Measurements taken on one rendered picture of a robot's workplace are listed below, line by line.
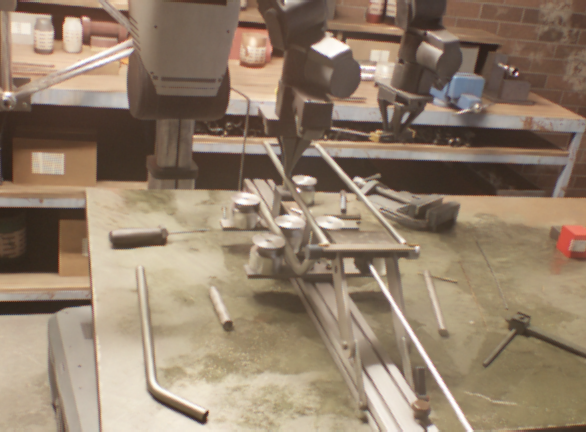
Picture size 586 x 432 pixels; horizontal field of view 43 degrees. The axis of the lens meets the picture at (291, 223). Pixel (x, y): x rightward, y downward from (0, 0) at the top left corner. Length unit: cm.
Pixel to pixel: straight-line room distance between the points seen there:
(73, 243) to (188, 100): 112
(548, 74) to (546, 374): 291
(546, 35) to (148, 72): 254
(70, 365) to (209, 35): 93
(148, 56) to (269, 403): 94
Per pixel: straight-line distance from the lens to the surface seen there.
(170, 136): 176
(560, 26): 389
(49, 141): 254
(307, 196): 150
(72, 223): 266
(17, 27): 300
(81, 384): 198
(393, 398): 93
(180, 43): 166
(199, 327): 105
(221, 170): 308
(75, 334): 217
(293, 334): 106
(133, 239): 126
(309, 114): 102
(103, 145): 301
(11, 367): 251
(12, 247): 280
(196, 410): 89
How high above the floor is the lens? 144
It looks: 23 degrees down
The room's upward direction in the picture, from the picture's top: 8 degrees clockwise
